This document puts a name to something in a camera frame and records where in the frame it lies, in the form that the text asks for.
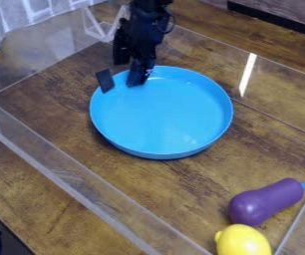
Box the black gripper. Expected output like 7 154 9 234
113 8 172 87

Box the small black tab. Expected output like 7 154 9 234
96 69 114 93

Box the blue round plate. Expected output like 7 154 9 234
89 66 233 159

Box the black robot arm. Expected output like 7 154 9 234
113 0 172 87

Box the white patterned curtain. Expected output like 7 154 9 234
0 0 106 46

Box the purple toy eggplant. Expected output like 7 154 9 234
227 177 305 227

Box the yellow toy lemon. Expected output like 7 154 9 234
213 224 272 255

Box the clear acrylic enclosure wall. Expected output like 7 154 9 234
0 0 305 255

